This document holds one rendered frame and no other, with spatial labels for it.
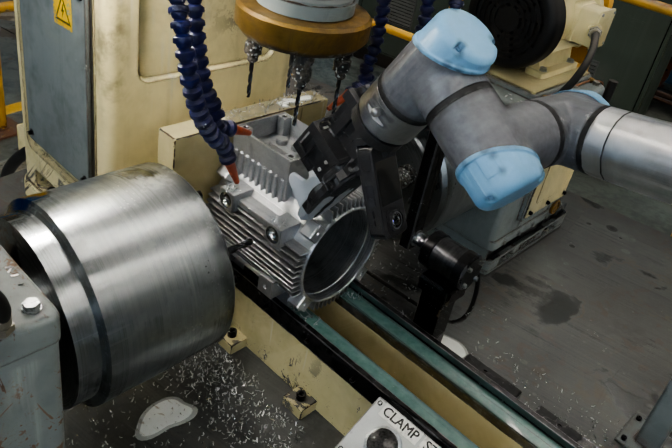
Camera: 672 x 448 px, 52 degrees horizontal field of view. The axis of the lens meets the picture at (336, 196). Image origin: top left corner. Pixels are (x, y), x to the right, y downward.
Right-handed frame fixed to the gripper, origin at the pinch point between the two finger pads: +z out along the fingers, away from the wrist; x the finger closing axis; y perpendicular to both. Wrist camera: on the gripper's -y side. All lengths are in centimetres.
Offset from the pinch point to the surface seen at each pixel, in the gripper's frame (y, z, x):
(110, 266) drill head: 2.6, -3.6, 29.1
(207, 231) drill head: 2.3, -3.6, 17.1
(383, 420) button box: -24.8, -12.4, 16.2
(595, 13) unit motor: 10, -19, -68
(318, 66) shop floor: 141, 210, -251
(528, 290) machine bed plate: -27, 18, -54
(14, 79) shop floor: 186, 236, -81
